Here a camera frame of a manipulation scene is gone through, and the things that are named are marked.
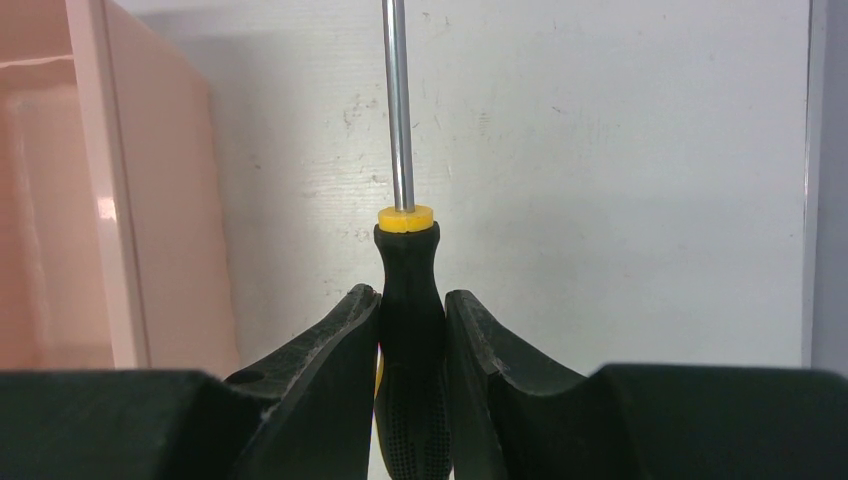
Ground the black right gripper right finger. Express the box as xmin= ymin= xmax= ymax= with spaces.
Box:
xmin=445 ymin=290 xmax=847 ymax=479

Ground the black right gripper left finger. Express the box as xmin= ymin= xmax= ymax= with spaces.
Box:
xmin=1 ymin=284 xmax=380 ymax=479

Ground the black yellow handled screwdriver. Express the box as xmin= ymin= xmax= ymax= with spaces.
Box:
xmin=374 ymin=1 xmax=452 ymax=479

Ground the pink plastic bin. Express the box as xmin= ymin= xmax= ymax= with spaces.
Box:
xmin=1 ymin=1 xmax=240 ymax=377

